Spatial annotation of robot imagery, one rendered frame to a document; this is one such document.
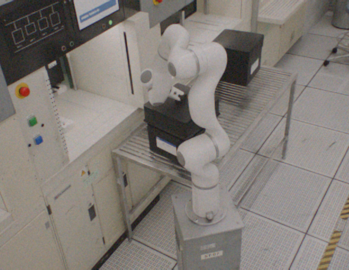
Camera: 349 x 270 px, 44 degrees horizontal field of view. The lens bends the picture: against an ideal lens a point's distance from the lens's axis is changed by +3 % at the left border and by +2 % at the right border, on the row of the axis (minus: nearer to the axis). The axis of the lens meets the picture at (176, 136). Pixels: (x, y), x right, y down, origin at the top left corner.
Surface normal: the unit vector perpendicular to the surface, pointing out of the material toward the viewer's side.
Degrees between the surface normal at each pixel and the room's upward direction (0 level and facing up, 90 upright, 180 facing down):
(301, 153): 0
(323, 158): 0
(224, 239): 90
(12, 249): 90
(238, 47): 0
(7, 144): 90
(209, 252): 90
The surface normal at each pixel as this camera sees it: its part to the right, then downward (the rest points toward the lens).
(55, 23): 0.85, 0.28
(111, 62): -0.53, 0.53
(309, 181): -0.05, -0.80
